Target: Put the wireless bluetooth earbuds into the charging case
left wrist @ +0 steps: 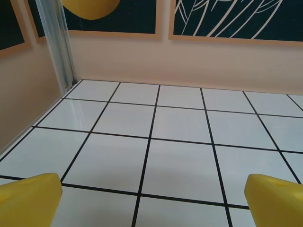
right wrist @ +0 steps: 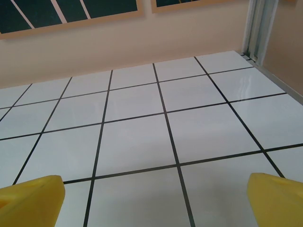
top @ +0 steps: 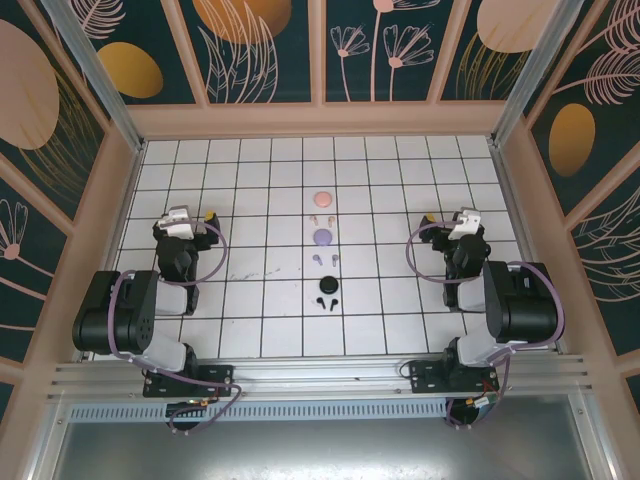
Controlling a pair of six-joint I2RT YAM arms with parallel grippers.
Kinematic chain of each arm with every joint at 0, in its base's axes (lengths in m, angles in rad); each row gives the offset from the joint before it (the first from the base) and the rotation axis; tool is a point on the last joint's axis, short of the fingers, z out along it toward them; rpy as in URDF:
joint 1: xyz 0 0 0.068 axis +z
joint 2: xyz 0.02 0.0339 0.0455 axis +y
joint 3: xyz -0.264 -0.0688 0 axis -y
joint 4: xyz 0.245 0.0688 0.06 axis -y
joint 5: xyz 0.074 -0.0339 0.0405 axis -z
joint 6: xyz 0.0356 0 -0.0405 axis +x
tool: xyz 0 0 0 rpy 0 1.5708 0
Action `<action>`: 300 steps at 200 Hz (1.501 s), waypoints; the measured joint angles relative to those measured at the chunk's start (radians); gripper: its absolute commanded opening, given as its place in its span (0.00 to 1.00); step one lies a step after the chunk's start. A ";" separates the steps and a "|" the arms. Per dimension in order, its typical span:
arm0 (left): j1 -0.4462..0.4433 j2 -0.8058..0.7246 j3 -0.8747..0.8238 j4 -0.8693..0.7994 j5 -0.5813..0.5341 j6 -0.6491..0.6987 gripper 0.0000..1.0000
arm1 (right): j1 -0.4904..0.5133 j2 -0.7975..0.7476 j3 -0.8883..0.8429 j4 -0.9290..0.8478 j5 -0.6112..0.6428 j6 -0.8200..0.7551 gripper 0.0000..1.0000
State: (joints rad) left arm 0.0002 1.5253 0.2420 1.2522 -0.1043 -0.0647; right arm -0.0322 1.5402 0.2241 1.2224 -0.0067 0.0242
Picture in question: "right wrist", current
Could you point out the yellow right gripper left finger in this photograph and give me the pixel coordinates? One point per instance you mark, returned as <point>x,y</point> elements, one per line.
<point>30,203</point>

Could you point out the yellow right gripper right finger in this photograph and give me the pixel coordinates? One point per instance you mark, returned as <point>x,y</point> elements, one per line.
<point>277,203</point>

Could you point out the aluminium table edge rail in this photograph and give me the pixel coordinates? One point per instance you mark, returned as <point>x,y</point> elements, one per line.
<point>290,93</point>

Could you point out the aluminium corner post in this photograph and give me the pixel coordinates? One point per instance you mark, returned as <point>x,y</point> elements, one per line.
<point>258,23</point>

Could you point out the flower wall art panel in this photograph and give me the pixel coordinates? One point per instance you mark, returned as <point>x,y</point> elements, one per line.
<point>106,7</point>

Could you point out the peach circle wall art panel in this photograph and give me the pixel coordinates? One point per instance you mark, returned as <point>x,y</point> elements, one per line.
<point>177,2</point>

